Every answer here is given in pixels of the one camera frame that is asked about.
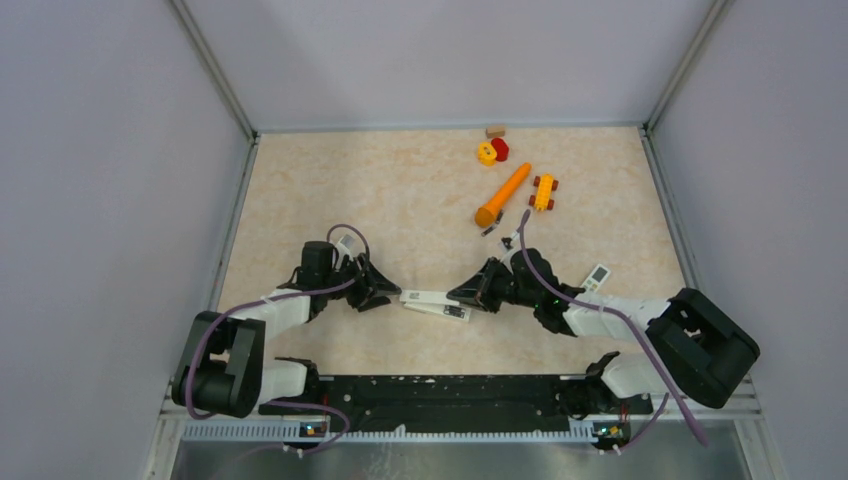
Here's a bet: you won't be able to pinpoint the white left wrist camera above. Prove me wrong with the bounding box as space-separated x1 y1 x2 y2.
335 234 359 264

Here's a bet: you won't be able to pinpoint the small white remote control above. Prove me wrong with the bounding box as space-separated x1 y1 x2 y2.
581 264 611 292

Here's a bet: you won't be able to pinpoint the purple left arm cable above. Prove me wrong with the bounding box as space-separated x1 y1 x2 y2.
184 223 372 458

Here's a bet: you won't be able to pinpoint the orange toy microphone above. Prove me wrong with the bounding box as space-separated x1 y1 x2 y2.
474 162 532 228

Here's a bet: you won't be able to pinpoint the small wooden block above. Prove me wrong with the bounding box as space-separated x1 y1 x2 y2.
485 125 506 139

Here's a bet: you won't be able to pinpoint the yellow round toy block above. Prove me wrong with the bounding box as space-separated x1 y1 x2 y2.
477 142 498 167

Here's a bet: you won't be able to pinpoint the red round toy block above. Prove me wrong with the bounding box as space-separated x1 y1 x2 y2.
490 137 510 162

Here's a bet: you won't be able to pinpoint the white remote battery cover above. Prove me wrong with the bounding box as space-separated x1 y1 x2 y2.
399 290 460 306

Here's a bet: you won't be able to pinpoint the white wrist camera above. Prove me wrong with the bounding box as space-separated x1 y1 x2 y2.
500 235 521 264
335 234 359 264

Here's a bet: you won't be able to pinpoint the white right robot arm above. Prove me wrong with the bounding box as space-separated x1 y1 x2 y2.
447 248 761 412

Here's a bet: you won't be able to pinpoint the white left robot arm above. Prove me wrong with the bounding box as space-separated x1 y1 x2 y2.
171 241 402 419

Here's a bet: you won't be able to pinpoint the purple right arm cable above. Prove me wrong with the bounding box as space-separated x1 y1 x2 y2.
516 209 710 452

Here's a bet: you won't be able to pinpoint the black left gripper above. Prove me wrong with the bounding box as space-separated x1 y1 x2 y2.
322 252 401 311

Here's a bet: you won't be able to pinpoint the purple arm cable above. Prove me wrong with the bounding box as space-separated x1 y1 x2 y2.
184 223 372 458
516 209 710 452

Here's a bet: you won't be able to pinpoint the yellow toy car red wheels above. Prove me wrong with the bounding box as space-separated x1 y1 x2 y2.
528 174 559 211

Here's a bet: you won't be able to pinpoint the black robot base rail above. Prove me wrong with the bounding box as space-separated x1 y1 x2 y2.
258 375 631 449

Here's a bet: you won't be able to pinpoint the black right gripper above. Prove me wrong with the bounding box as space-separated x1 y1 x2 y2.
448 256 539 314

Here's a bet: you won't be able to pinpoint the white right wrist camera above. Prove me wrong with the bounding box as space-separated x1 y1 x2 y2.
500 235 521 264

